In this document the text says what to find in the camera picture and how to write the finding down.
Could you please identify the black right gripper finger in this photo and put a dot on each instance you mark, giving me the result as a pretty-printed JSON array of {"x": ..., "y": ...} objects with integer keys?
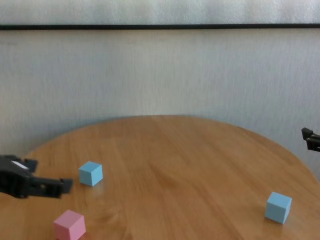
[{"x": 312, "y": 140}]

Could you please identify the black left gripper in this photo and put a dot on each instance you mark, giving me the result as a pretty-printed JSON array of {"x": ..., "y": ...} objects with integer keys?
[{"x": 12, "y": 180}]

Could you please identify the light blue cube block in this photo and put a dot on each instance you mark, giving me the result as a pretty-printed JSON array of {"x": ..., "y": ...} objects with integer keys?
[
  {"x": 277, "y": 208},
  {"x": 88, "y": 175}
]

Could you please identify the black wall rail strip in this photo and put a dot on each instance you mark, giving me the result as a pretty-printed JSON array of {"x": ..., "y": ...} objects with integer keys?
[{"x": 160, "y": 27}]

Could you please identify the pink cube block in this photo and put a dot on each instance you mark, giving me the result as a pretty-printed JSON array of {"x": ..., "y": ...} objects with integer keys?
[{"x": 68, "y": 228}]

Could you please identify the frosted white window panel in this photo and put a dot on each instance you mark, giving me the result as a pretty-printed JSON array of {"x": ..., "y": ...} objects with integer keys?
[{"x": 160, "y": 11}]

